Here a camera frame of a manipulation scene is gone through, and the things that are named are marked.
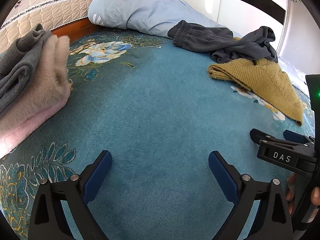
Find person's right hand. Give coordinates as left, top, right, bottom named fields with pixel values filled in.
left=285, top=173, right=320, bottom=215

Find teal floral bed blanket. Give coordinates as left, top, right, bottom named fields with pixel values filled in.
left=1, top=30, right=315, bottom=239

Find wooden bed frame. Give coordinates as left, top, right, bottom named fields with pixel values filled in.
left=51, top=18, right=103, bottom=42

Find folded grey knit garment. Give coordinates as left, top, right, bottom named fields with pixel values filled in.
left=1, top=24, right=52, bottom=115

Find mustard knit sweater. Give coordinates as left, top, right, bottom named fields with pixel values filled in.
left=208, top=59, right=303, bottom=126

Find folded pink fluffy garment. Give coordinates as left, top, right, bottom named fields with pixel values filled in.
left=1, top=35, right=71, bottom=157

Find light blue floral duvet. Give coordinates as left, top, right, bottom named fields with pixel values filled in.
left=87, top=0, right=242, bottom=40

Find beige quilted headboard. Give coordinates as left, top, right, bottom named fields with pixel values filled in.
left=1, top=0, right=92, bottom=52

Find dark grey sweatpants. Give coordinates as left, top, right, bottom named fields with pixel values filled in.
left=168, top=20, right=278, bottom=63

